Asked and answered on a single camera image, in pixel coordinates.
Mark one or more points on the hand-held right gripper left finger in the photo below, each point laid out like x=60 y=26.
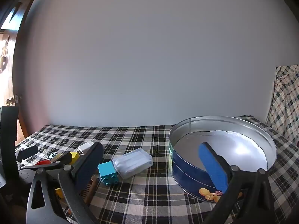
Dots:
x=90 y=165

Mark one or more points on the yellow face toy block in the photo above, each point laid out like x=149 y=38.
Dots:
x=74 y=156

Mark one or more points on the small yellow object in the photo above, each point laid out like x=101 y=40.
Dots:
x=58 y=192

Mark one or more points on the round blue cookie tin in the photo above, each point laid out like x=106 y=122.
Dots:
x=186 y=168

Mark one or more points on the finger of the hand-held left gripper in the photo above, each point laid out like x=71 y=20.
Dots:
x=59 y=161
x=29 y=151

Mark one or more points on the brass doorknob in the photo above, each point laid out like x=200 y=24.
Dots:
x=10 y=100

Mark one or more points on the white charger plug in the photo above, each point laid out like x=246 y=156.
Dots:
x=84 y=147

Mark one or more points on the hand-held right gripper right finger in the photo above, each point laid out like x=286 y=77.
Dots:
x=212 y=168

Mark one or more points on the brown wooden comb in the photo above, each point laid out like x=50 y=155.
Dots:
x=91 y=191

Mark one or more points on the red tape roll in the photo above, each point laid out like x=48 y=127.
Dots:
x=43 y=162

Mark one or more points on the teal toy block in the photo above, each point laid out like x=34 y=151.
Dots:
x=106 y=170

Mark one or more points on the clear plastic box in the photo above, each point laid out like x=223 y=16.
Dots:
x=133 y=163

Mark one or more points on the wooden door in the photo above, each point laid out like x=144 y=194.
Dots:
x=7 y=86

